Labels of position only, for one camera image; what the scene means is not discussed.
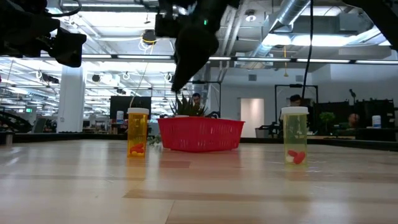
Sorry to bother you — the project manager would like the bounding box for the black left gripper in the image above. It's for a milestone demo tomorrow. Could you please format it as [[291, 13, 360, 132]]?
[[46, 27, 88, 68]]

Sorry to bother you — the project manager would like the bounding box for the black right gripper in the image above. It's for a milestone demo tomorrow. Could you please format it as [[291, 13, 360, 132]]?
[[154, 0, 241, 93]]

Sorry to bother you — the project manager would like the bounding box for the red plastic mesh basket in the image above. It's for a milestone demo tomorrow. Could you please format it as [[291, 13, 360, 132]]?
[[157, 117, 246, 153]]

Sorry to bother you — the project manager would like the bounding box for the orange pill bottle white cap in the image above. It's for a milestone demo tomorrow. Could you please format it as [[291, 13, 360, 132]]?
[[126, 107, 150, 158]]

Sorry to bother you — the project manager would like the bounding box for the yellow-green pill bottle white cap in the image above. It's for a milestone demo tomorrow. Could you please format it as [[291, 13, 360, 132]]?
[[280, 106, 310, 166]]

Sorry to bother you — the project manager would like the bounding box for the person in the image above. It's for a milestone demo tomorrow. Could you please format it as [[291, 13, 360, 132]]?
[[347, 113, 360, 128], [288, 94, 303, 108], [191, 92, 203, 110]]

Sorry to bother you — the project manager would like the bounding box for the white pillar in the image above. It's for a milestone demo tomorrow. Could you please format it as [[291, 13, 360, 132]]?
[[57, 67, 85, 134]]

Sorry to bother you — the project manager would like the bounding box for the green artificial plant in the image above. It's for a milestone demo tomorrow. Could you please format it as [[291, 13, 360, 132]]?
[[146, 93, 210, 147]]

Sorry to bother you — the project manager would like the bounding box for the black monitor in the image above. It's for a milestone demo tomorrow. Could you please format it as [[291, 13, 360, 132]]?
[[109, 95, 152, 121]]

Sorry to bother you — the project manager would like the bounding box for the white door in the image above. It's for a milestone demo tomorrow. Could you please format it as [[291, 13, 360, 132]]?
[[239, 98, 265, 138]]

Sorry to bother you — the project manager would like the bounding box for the small green potted plant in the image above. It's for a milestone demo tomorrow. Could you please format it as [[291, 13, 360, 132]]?
[[319, 111, 336, 133]]

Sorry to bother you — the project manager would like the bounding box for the black office partition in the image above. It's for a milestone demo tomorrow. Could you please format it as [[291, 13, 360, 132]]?
[[354, 98, 396, 129]]

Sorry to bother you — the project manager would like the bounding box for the ceiling cable reel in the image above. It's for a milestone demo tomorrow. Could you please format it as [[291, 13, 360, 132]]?
[[141, 29, 158, 46]]

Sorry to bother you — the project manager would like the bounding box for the yellow hanging cord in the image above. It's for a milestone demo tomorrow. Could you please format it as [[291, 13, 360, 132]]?
[[282, 45, 289, 78]]

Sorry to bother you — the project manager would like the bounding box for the silver ceiling duct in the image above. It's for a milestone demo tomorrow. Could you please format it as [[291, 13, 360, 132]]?
[[248, 0, 312, 58]]

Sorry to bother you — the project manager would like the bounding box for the black hanging cable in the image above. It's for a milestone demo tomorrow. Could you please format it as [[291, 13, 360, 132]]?
[[301, 0, 314, 91]]

